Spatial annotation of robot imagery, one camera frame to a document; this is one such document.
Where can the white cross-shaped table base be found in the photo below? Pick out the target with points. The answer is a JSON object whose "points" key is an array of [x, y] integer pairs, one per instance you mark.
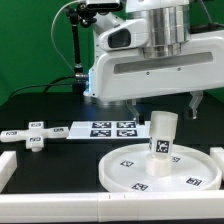
{"points": [[35, 135]]}

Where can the white round table top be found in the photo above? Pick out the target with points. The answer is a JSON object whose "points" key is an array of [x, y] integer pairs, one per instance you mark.
{"points": [[133, 168]]}

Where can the black camera stand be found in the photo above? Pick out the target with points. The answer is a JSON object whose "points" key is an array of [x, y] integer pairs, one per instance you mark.
{"points": [[80, 15]]}

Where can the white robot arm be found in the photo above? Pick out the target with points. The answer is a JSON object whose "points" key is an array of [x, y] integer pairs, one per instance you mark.
{"points": [[152, 53]]}

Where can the white barrier block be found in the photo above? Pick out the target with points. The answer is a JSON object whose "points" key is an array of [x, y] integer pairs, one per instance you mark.
{"points": [[217, 153], [8, 164]]}

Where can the white marker sheet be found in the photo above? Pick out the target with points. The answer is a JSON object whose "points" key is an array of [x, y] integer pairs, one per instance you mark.
{"points": [[108, 130]]}

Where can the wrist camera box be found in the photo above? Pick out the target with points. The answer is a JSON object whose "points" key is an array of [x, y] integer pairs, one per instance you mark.
{"points": [[130, 34]]}

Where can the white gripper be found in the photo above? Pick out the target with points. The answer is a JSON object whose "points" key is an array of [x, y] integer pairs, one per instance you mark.
{"points": [[127, 74]]}

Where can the white left barrier block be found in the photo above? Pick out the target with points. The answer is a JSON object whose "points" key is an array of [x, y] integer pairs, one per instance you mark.
{"points": [[8, 164]]}

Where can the white right barrier block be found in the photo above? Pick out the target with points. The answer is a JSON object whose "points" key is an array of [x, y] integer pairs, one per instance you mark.
{"points": [[217, 153]]}

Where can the white front barrier rail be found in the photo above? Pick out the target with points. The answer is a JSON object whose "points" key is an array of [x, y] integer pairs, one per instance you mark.
{"points": [[104, 207]]}

